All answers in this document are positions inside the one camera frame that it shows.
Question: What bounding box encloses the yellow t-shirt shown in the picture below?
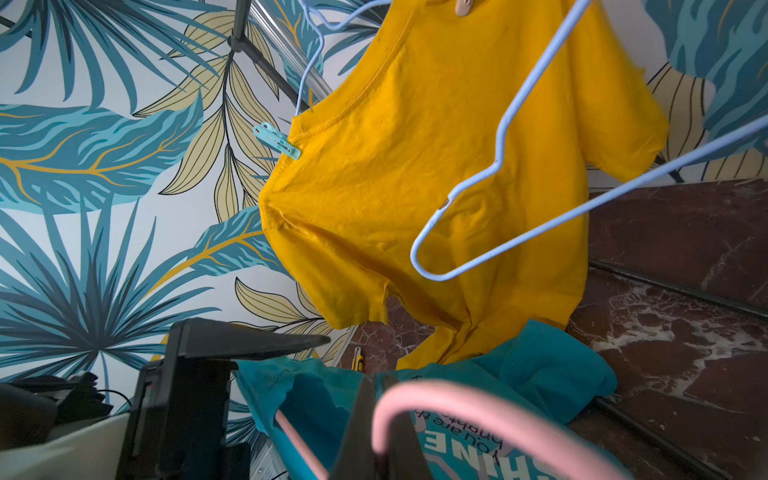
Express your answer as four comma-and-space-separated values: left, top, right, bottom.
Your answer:
257, 0, 670, 371

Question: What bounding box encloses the pink wire hanger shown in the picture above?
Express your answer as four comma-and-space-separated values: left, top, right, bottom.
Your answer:
275, 380, 628, 479

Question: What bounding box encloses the light blue wire hanger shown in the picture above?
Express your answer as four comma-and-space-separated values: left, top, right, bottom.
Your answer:
296, 1, 392, 100

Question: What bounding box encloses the white blue wire hanger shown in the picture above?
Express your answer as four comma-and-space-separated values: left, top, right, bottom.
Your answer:
410, 1, 767, 281

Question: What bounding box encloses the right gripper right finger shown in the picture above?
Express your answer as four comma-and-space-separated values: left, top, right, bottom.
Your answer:
380, 375, 432, 479

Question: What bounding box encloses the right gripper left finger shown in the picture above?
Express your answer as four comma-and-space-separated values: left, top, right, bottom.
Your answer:
329, 376, 379, 480

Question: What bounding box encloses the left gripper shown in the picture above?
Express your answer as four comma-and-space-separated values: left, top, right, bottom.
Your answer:
115, 318, 330, 479

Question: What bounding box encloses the teal blue t-shirt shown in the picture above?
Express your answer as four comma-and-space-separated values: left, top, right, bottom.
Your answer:
235, 320, 617, 479

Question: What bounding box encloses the yellow utility knife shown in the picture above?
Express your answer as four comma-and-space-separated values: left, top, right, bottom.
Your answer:
351, 347, 364, 372

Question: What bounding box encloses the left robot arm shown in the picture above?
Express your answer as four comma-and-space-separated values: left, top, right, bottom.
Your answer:
1, 318, 329, 479

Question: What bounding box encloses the beige clothespin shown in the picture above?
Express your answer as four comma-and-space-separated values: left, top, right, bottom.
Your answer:
455, 0, 474, 17

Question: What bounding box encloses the mint clothespin far left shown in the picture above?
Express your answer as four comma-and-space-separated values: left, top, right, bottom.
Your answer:
253, 122, 301, 160

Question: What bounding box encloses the black clothes rack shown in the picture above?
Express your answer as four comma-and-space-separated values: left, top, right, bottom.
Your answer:
1, 1, 296, 108

